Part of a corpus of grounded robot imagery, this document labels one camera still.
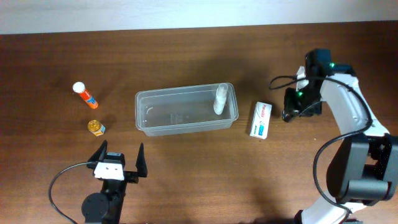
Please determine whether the white Panadol box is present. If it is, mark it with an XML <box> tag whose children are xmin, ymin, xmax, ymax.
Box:
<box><xmin>249</xmin><ymin>101</ymin><xmax>272</xmax><ymax>139</ymax></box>

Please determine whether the white spray bottle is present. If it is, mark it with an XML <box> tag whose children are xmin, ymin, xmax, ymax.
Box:
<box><xmin>213</xmin><ymin>83</ymin><xmax>228</xmax><ymax>115</ymax></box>

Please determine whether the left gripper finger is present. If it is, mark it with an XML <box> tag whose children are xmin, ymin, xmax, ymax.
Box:
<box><xmin>136</xmin><ymin>143</ymin><xmax>148</xmax><ymax>178</ymax></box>
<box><xmin>88</xmin><ymin>140</ymin><xmax>108</xmax><ymax>162</ymax></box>

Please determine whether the dark bottle white cap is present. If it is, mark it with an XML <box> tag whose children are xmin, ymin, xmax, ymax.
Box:
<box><xmin>282</xmin><ymin>110</ymin><xmax>292</xmax><ymax>123</ymax></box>

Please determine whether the clear plastic container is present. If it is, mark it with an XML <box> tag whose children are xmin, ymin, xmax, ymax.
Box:
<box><xmin>135</xmin><ymin>83</ymin><xmax>239</xmax><ymax>136</ymax></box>

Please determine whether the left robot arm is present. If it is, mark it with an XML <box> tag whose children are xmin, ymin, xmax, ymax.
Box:
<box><xmin>81</xmin><ymin>141</ymin><xmax>148</xmax><ymax>224</ymax></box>

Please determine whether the small jar gold lid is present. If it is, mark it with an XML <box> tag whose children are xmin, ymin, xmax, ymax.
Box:
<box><xmin>87</xmin><ymin>119</ymin><xmax>106</xmax><ymax>136</ymax></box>

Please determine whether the orange tube white cap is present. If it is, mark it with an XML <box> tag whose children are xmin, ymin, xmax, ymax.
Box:
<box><xmin>72</xmin><ymin>82</ymin><xmax>98</xmax><ymax>109</ymax></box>

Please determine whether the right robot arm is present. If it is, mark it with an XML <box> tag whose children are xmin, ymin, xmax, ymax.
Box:
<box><xmin>282</xmin><ymin>49</ymin><xmax>397</xmax><ymax>223</ymax></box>

